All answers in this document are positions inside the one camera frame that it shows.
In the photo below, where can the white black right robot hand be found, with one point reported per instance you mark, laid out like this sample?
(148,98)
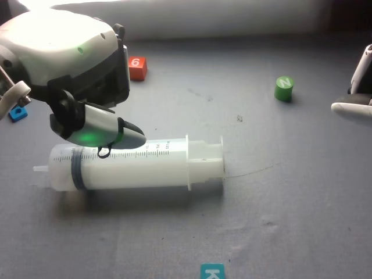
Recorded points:
(353,108)

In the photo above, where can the large clear plastic syringe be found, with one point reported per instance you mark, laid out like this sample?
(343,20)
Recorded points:
(130,171)

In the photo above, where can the green cylinder with letter N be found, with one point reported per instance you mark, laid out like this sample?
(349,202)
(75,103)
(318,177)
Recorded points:
(283,88)

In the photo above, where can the grey table cloth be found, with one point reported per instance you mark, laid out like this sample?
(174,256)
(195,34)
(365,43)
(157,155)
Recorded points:
(261,203)

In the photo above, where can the teal block with letter K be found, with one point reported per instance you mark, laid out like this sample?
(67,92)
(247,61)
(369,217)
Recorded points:
(212,271)

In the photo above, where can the red block with number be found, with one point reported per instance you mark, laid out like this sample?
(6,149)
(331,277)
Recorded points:
(136,69)

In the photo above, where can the blue block with holes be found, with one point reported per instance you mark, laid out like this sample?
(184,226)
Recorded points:
(18,114)

